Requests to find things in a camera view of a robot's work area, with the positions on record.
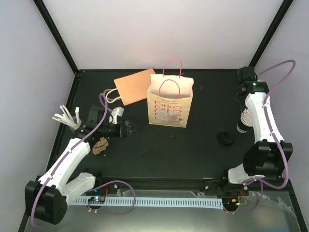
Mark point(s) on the black frame post right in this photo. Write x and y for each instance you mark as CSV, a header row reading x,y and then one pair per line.
x,y
279,16

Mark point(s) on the cream cakes paper bag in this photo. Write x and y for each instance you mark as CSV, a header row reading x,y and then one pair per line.
x,y
169,98

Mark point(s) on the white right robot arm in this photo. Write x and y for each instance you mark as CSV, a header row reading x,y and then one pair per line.
x,y
267,160

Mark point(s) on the white straws bundle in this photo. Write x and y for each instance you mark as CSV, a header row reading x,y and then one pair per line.
x,y
67,119

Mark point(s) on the stack of paper cups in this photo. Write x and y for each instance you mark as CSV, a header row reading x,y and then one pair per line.
x,y
245,121

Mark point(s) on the light blue cable duct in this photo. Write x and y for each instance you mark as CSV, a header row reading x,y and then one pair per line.
x,y
150,202

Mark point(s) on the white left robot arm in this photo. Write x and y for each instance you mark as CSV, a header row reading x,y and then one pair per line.
x,y
48,198

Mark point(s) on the plain brown paper bag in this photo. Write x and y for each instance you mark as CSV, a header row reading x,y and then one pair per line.
x,y
132,88

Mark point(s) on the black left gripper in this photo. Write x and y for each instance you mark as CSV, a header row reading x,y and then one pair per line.
x,y
127,133

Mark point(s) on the black cup lid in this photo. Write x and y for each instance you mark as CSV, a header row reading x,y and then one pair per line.
x,y
226,138

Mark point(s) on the black frame post left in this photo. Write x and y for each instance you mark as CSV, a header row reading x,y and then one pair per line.
x,y
56,34

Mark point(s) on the brown pulp cup carriers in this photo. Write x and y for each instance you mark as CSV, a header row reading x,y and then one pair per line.
x,y
100,146

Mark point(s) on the black frame post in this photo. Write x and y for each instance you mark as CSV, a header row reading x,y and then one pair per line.
x,y
56,34
279,16

